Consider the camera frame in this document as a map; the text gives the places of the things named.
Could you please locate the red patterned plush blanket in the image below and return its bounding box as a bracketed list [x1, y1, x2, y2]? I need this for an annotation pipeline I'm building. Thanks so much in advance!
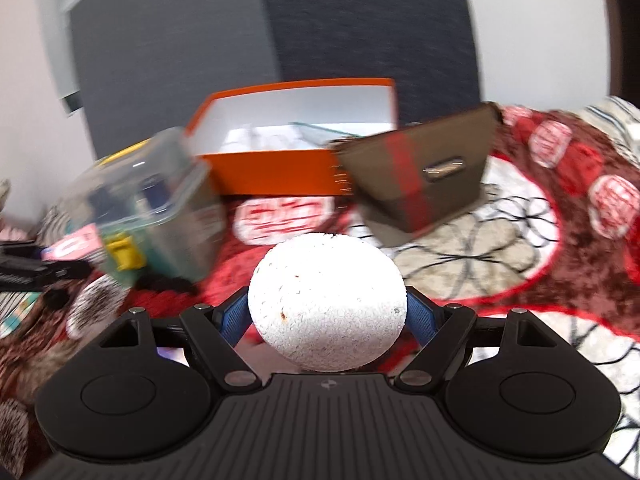
[1, 98, 639, 478]

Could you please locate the orange cardboard box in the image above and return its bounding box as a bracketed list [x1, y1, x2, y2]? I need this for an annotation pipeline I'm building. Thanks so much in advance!
[186, 78, 398, 196]

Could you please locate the clear plastic storage box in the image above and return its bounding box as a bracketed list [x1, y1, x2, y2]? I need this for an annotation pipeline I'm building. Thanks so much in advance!
[62, 128, 227, 286]

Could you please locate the cotton swabs plastic bag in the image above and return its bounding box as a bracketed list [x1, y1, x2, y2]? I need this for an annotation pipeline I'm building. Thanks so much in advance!
[40, 223, 105, 264]

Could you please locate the brown small handbag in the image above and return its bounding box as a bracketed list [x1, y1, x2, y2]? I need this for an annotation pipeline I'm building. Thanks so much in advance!
[331, 102, 502, 247]

